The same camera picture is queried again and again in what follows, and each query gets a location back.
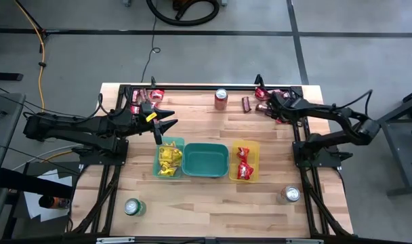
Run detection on green soda can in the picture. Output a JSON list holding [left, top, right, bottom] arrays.
[[123, 198, 147, 217]]

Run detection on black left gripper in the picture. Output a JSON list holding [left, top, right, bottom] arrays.
[[123, 103, 179, 146]]

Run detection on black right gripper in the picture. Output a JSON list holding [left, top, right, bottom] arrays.
[[266, 91, 305, 123]]

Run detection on translucent yellow plastic bin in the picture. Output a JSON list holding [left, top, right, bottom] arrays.
[[228, 140, 261, 183]]

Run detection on orange black vacuum cleaner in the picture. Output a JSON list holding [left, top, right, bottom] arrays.
[[171, 0, 197, 12]]

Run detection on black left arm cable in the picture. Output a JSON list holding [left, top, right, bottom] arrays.
[[75, 93, 107, 119]]

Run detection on translucent teal plastic bin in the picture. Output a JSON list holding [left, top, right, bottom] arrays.
[[152, 136, 186, 180]]

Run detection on thin black floor cable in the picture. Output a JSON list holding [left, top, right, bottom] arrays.
[[140, 0, 162, 84]]

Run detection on white paper sheet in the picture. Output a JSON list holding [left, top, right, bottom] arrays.
[[22, 168, 74, 223]]

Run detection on black metal beam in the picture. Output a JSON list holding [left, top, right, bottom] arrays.
[[0, 166, 75, 200]]

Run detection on silver metal bracket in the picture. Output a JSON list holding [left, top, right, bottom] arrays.
[[96, 237, 136, 244], [285, 238, 325, 244]]

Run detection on red soda can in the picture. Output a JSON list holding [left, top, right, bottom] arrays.
[[214, 88, 229, 111]]

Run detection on thick black vacuum hose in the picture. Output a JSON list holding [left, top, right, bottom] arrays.
[[145, 0, 221, 27]]

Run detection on dark side table frame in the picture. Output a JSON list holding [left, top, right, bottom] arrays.
[[375, 86, 412, 198]]

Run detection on grey side table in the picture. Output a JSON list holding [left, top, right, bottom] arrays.
[[0, 91, 26, 238]]

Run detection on black flat floor bar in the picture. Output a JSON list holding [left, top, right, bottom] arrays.
[[0, 72, 24, 82]]

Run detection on silver soda can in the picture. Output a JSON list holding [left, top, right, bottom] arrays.
[[276, 185, 301, 205]]

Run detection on dark green plastic bin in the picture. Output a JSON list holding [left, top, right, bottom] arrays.
[[181, 142, 230, 178]]

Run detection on black aluminium table frame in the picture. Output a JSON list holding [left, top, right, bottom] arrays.
[[68, 74, 355, 244]]

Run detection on orange black drink can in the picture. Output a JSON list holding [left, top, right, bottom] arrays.
[[38, 195, 72, 210]]

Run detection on yellow cable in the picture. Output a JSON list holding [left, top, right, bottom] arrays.
[[13, 0, 74, 163]]

